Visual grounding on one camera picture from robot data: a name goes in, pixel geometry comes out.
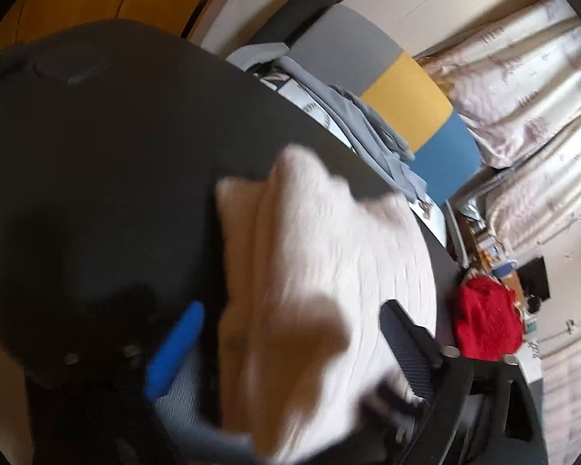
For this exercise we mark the floral curtain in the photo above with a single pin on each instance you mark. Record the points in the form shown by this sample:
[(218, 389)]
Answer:
[(527, 87)]

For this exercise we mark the black rolled mat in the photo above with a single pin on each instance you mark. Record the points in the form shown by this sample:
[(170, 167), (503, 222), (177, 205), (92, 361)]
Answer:
[(305, 5)]

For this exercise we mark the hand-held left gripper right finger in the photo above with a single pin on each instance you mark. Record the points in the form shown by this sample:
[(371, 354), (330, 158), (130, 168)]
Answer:
[(406, 348)]

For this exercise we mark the grey hoodie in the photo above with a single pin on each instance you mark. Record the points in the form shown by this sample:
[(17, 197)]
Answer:
[(368, 140)]

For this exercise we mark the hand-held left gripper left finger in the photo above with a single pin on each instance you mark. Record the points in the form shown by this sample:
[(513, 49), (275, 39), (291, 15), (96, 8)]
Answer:
[(174, 353)]

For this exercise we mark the cluttered wooden shelf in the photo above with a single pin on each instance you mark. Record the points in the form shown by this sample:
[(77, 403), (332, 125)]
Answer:
[(494, 256)]

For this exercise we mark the cream knit sweater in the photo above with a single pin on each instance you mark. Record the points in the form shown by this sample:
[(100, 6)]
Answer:
[(310, 252)]

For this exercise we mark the red sweater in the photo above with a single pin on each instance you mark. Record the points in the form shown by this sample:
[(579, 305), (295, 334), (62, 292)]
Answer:
[(484, 319)]

